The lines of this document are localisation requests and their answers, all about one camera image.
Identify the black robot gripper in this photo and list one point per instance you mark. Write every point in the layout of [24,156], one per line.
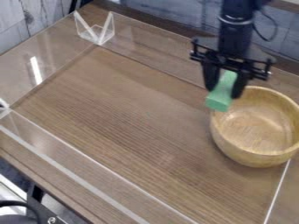
[231,52]

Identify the green rectangular block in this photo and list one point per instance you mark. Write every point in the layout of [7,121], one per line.
[218,99]

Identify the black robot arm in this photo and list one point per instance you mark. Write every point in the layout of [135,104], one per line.
[238,10]

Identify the wooden bowl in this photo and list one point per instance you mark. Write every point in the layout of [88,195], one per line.
[256,133]

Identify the black metal table leg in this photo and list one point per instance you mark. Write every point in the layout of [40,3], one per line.
[53,212]

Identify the clear acrylic corner bracket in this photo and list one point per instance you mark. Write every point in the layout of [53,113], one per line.
[96,34]

